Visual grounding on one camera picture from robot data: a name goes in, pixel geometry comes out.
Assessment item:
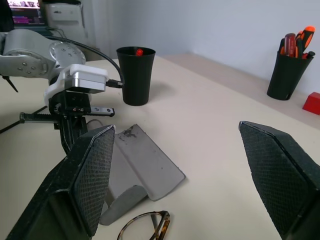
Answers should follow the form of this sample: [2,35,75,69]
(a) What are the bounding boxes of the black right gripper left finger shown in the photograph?
[4,124,117,240]

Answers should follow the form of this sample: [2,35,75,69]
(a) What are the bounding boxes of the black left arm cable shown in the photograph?
[46,35,125,89]

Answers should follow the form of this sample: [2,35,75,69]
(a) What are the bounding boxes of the grey glasses case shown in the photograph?
[99,123,187,226]

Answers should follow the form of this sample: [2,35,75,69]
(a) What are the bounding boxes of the black tool holder cup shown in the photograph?
[266,49,315,102]

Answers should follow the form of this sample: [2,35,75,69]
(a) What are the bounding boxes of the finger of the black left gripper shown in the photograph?
[59,117,89,154]

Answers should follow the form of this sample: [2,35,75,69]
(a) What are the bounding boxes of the computer monitor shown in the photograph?
[6,0,47,27]

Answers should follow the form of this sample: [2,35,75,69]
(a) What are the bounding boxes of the red handled screwdriver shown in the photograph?
[284,32,299,59]

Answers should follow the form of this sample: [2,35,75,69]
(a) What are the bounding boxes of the thin black stick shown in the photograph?
[0,105,49,134]

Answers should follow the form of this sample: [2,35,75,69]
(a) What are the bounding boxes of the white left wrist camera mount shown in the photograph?
[44,63,110,106]

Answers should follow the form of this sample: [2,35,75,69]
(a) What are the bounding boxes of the tortoiseshell glasses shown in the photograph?
[117,210,172,240]

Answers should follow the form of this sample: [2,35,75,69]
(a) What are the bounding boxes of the black cable tie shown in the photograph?
[0,74,19,93]

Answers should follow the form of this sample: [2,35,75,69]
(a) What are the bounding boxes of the white desktop machine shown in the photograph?
[44,0,89,49]

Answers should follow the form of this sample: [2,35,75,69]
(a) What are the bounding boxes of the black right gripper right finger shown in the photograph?
[238,120,320,240]

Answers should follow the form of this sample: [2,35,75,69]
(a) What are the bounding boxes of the red block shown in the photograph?
[302,91,320,116]

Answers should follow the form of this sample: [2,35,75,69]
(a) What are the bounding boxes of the black plastic cup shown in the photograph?
[115,46,157,107]

